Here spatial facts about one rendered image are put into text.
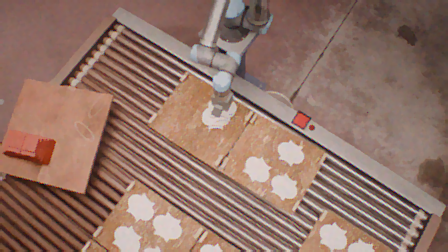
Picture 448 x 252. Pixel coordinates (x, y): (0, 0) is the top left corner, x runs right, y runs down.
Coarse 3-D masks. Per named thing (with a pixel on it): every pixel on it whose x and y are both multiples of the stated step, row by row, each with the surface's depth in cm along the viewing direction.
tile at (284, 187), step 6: (276, 180) 208; (282, 180) 208; (288, 180) 208; (276, 186) 207; (282, 186) 207; (288, 186) 207; (294, 186) 207; (276, 192) 206; (282, 192) 206; (288, 192) 206; (294, 192) 206; (282, 198) 205; (288, 198) 205
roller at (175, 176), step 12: (108, 132) 220; (132, 144) 217; (144, 156) 215; (168, 168) 213; (180, 180) 211; (192, 192) 210; (204, 192) 209; (216, 204) 207; (228, 216) 206; (240, 216) 205; (252, 228) 203; (276, 240) 201
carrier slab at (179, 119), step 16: (192, 80) 226; (176, 96) 224; (192, 96) 223; (208, 96) 223; (160, 112) 221; (176, 112) 221; (192, 112) 221; (240, 112) 220; (160, 128) 218; (176, 128) 218; (192, 128) 218; (208, 128) 218; (224, 128) 218; (240, 128) 218; (176, 144) 216; (192, 144) 215; (208, 144) 215; (224, 144) 215; (208, 160) 212
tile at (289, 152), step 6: (282, 144) 214; (288, 144) 214; (294, 144) 214; (282, 150) 213; (288, 150) 213; (294, 150) 212; (300, 150) 212; (282, 156) 212; (288, 156) 212; (294, 156) 211; (300, 156) 211; (288, 162) 211; (294, 162) 211; (300, 162) 211
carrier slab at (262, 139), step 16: (256, 128) 217; (272, 128) 217; (240, 144) 215; (256, 144) 215; (272, 144) 215; (304, 144) 215; (240, 160) 212; (272, 160) 212; (304, 160) 212; (240, 176) 210; (272, 176) 209; (288, 176) 209; (304, 176) 209; (256, 192) 207; (304, 192) 207; (288, 208) 204
